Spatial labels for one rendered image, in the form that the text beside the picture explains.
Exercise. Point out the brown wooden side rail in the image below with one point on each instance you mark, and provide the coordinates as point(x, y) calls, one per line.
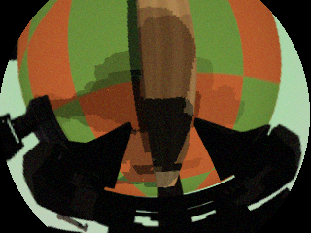
point(168, 73)

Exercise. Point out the brown wooden post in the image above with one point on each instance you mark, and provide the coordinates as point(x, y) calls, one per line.
point(170, 190)

